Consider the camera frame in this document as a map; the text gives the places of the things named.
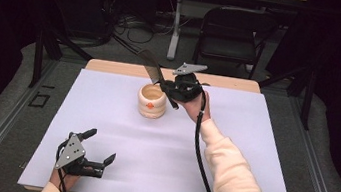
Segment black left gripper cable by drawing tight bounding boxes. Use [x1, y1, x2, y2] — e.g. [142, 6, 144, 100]
[50, 140, 80, 192]

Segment wooden table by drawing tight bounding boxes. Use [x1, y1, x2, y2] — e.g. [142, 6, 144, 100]
[22, 50, 307, 192]

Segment black metal stand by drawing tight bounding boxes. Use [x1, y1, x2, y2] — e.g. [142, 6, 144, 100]
[253, 58, 319, 132]
[27, 21, 99, 97]

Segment white table mat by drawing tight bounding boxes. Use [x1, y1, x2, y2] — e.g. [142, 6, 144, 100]
[17, 61, 311, 192]

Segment cream ringed duck cup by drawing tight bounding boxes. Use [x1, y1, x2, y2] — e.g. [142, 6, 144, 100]
[134, 82, 171, 122]

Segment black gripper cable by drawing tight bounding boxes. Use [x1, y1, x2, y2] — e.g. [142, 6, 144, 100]
[185, 82, 237, 192]
[50, 140, 80, 192]

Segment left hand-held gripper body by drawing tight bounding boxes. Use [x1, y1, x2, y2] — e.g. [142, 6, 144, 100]
[53, 130, 110, 181]

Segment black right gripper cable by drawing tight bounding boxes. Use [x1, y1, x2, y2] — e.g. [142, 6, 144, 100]
[185, 82, 237, 192]

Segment person's right hand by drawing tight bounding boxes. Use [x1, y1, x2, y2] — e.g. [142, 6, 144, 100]
[176, 87, 215, 127]

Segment black folding chair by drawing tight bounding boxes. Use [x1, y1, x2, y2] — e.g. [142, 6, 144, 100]
[189, 1, 281, 83]

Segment floor cables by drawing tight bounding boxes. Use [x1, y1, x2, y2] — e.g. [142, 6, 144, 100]
[111, 9, 177, 49]

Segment person's left hand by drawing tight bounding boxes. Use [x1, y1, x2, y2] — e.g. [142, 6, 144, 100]
[47, 167, 82, 192]

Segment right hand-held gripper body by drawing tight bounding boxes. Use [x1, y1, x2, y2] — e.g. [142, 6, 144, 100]
[168, 60, 209, 107]

